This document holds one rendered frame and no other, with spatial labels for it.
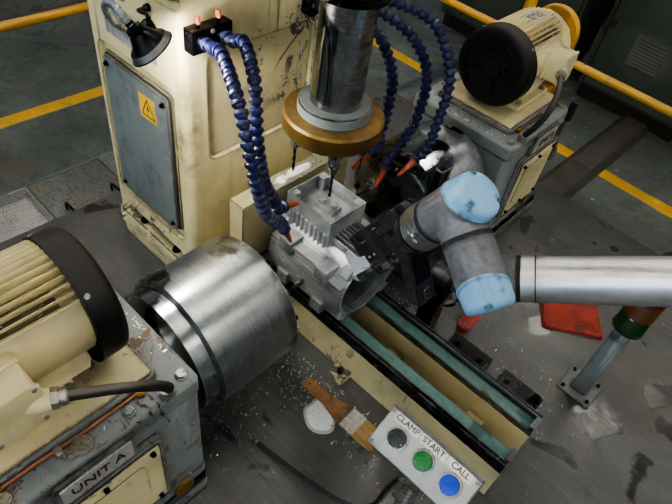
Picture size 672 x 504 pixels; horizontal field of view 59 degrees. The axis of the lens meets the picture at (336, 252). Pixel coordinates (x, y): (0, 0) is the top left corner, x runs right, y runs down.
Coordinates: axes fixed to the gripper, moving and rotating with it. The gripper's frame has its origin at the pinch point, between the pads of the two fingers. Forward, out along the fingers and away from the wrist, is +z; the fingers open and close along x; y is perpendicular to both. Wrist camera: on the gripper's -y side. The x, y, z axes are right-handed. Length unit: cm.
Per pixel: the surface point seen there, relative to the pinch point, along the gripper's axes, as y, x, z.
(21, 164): 123, -13, 196
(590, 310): -42, -58, 8
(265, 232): 17.7, 2.9, 14.7
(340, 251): 6.0, -2.0, 3.5
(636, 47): 5, -315, 77
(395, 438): -22.1, 19.3, -11.0
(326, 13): 36.3, -1.5, -28.6
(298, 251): 10.6, 2.6, 8.7
